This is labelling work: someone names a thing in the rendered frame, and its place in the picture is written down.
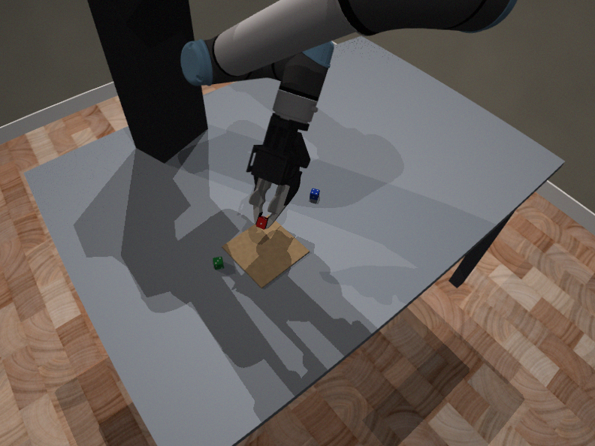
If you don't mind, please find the red die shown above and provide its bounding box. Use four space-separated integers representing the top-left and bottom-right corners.
256 216 267 230

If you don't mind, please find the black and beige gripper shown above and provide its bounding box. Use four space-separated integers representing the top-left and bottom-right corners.
246 113 310 229

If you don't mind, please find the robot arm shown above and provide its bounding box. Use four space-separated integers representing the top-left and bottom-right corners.
180 0 517 124

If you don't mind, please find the green die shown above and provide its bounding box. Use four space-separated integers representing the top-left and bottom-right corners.
213 257 224 270

